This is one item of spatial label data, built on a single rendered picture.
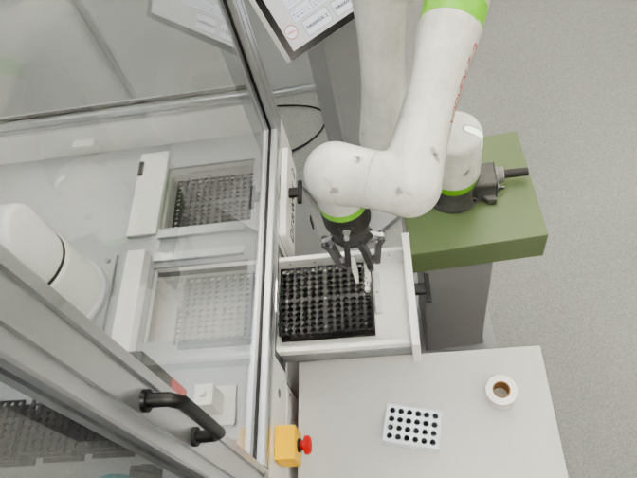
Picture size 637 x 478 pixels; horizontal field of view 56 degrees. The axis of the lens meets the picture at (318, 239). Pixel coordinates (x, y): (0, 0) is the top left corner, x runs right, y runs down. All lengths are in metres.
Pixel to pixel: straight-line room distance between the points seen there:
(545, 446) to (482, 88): 1.98
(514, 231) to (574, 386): 0.91
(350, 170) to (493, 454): 0.74
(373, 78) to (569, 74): 1.92
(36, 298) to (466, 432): 1.08
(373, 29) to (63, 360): 0.91
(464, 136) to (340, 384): 0.65
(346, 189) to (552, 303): 1.55
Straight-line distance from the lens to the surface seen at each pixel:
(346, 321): 1.44
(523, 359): 1.52
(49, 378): 0.58
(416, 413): 1.44
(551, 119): 2.96
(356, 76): 2.27
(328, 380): 1.50
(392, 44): 1.30
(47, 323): 0.57
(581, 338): 2.40
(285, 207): 1.56
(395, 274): 1.51
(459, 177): 1.46
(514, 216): 1.58
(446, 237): 1.54
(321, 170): 1.00
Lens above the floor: 2.17
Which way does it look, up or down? 57 degrees down
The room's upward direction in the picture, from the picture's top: 18 degrees counter-clockwise
